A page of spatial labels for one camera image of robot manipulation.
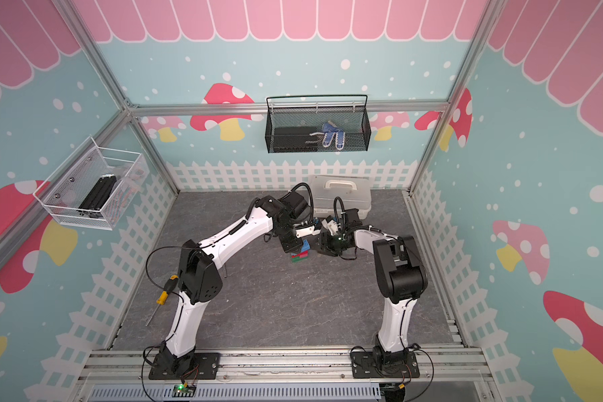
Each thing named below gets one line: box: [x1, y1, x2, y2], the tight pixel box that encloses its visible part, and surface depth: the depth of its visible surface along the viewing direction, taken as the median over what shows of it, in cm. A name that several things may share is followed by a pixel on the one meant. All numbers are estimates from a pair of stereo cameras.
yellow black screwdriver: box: [144, 274, 179, 327], surface depth 91 cm
